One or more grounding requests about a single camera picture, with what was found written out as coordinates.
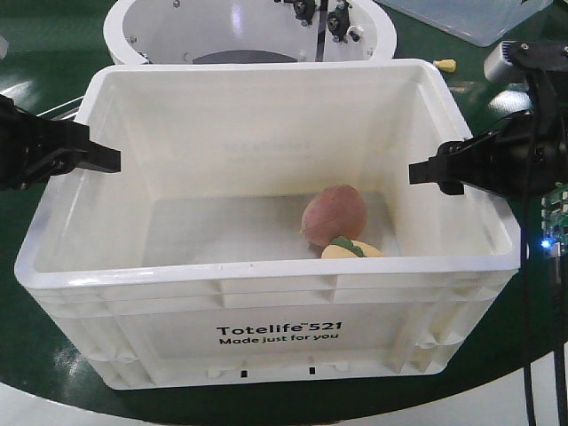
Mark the green circuit board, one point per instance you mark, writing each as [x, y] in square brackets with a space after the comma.
[554, 222]

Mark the chrome metal rods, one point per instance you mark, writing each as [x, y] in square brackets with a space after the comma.
[65, 111]

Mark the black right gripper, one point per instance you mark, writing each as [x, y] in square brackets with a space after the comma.
[528, 153]

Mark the small yellow toy piece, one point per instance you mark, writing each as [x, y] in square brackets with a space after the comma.
[445, 65]

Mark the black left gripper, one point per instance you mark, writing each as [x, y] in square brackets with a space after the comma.
[34, 149]

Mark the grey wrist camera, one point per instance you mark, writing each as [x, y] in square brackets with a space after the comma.
[499, 67]

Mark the white plastic tote box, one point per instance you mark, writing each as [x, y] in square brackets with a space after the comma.
[188, 267]

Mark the pink plush ball toy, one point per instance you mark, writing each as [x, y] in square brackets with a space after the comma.
[338, 210]

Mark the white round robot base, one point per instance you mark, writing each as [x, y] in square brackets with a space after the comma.
[219, 32]

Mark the clear plastic storage bin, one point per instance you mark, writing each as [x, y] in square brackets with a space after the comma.
[475, 21]

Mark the yellow plush fruit toy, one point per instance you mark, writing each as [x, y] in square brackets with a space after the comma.
[342, 247]

